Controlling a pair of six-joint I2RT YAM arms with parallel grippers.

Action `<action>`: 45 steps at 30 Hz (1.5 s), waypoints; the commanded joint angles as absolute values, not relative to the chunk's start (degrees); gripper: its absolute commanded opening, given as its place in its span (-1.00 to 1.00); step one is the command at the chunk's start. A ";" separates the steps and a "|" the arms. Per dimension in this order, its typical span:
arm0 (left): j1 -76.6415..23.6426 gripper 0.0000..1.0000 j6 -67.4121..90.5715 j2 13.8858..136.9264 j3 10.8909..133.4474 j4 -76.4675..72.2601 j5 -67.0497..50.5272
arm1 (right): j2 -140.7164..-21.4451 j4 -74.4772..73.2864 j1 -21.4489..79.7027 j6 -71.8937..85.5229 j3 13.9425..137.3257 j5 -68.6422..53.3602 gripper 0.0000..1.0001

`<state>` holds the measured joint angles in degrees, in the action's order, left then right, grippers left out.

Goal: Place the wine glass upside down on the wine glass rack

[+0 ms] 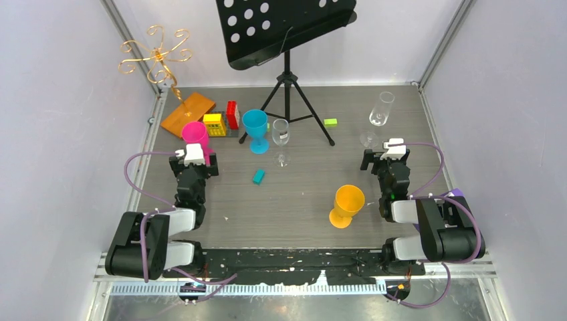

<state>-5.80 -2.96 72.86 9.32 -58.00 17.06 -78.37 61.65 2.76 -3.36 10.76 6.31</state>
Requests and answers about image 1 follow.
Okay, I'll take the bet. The gold wine glass rack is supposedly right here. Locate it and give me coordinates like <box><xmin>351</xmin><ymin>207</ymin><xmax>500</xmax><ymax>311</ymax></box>
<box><xmin>118</xmin><ymin>25</ymin><xmax>215</xmax><ymax>138</ymax></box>

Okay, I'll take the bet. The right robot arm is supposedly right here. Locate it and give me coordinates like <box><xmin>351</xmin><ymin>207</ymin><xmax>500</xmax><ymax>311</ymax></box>
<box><xmin>360</xmin><ymin>149</ymin><xmax>486</xmax><ymax>275</ymax></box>

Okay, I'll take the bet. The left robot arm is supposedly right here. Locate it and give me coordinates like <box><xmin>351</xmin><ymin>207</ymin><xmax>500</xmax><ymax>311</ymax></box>
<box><xmin>104</xmin><ymin>154</ymin><xmax>219</xmax><ymax>280</ymax></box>

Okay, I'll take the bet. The tall clear flute glass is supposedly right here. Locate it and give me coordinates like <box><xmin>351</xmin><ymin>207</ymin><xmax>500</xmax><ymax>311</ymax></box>
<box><xmin>360</xmin><ymin>91</ymin><xmax>395</xmax><ymax>148</ymax></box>

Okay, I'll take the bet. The small clear wine glass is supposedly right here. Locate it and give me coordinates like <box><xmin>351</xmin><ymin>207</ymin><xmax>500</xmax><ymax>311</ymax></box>
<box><xmin>271</xmin><ymin>118</ymin><xmax>290</xmax><ymax>167</ymax></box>

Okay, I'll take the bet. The pink plastic goblet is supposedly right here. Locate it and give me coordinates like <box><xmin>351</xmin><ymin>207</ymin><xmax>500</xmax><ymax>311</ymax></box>
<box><xmin>181</xmin><ymin>121</ymin><xmax>213</xmax><ymax>165</ymax></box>

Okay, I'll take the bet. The orange plastic goblet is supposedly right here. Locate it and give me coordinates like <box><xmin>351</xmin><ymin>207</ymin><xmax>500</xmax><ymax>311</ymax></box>
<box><xmin>329</xmin><ymin>185</ymin><xmax>366</xmax><ymax>229</ymax></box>

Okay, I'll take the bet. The yellow toy block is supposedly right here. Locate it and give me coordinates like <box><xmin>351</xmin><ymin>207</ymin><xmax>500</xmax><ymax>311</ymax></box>
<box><xmin>202</xmin><ymin>113</ymin><xmax>227</xmax><ymax>137</ymax></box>

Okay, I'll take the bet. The teal toy block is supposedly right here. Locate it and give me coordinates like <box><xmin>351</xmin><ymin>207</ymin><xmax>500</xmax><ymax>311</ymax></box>
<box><xmin>252</xmin><ymin>169</ymin><xmax>265</xmax><ymax>185</ymax></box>

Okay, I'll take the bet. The purple tape dispenser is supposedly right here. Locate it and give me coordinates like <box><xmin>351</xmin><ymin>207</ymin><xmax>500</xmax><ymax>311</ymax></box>
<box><xmin>442</xmin><ymin>189</ymin><xmax>464</xmax><ymax>197</ymax></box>

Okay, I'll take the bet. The red toy block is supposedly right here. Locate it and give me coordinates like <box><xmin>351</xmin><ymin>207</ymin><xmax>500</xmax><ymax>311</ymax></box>
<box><xmin>226</xmin><ymin>100</ymin><xmax>240</xmax><ymax>130</ymax></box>

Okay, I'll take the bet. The light green toy block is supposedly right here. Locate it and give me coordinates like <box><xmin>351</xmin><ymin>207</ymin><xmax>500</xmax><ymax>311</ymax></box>
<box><xmin>324</xmin><ymin>118</ymin><xmax>338</xmax><ymax>128</ymax></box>

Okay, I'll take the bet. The blue plastic goblet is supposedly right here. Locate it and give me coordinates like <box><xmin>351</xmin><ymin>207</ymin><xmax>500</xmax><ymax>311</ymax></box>
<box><xmin>243</xmin><ymin>109</ymin><xmax>269</xmax><ymax>154</ymax></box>

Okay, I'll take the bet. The black music stand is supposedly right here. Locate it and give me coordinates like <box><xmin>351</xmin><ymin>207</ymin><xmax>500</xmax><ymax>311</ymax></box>
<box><xmin>215</xmin><ymin>0</ymin><xmax>357</xmax><ymax>146</ymax></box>

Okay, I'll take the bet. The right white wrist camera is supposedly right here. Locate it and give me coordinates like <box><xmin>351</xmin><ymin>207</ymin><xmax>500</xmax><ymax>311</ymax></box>
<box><xmin>380</xmin><ymin>138</ymin><xmax>407</xmax><ymax>160</ymax></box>

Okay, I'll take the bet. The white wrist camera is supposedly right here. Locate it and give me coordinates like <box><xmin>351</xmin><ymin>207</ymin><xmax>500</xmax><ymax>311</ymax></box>
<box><xmin>380</xmin><ymin>138</ymin><xmax>407</xmax><ymax>160</ymax></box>
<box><xmin>175</xmin><ymin>143</ymin><xmax>206</xmax><ymax>167</ymax></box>

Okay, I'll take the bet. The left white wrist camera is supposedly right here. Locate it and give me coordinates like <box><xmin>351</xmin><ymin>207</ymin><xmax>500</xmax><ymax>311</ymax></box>
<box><xmin>175</xmin><ymin>143</ymin><xmax>206</xmax><ymax>167</ymax></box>

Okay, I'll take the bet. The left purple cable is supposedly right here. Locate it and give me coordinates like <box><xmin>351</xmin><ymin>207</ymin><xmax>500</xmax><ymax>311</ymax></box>
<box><xmin>123</xmin><ymin>150</ymin><xmax>238</xmax><ymax>306</ymax></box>

